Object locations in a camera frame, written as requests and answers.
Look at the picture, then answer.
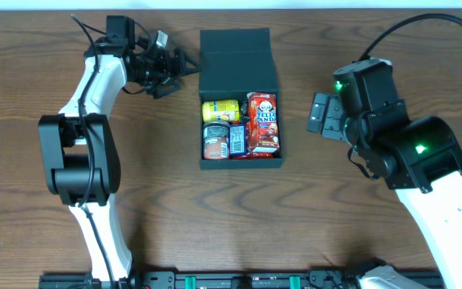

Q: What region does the black rail with green clips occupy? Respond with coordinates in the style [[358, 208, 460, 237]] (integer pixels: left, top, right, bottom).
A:
[[38, 269, 444, 289]]

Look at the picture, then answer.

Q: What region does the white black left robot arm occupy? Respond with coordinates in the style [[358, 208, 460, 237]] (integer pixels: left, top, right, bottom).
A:
[[38, 37, 200, 288]]

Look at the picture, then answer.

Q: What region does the red Hello Panda pack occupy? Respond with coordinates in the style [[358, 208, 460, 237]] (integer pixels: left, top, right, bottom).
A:
[[247, 92, 280, 153]]

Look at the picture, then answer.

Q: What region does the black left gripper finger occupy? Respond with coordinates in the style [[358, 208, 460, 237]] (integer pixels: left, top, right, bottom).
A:
[[174, 47, 201, 76], [150, 78, 180, 100]]

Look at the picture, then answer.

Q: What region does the blue white small box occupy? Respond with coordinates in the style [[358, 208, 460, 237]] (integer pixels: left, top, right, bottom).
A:
[[229, 124, 246, 157]]

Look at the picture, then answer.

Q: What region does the black gift box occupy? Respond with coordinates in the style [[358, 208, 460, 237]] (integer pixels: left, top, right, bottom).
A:
[[199, 28, 283, 170]]

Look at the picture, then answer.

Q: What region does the yellow Mentos candy bottle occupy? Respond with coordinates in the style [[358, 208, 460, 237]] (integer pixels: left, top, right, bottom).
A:
[[201, 100, 241, 123]]

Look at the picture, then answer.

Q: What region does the red Pringles can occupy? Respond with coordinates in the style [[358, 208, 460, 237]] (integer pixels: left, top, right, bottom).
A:
[[202, 120, 229, 160]]

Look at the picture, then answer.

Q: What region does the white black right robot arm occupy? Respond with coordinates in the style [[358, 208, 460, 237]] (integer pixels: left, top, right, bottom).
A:
[[308, 93, 462, 288]]

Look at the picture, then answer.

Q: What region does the red Hacks candy bag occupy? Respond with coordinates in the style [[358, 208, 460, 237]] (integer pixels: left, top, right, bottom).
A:
[[230, 123, 274, 160]]

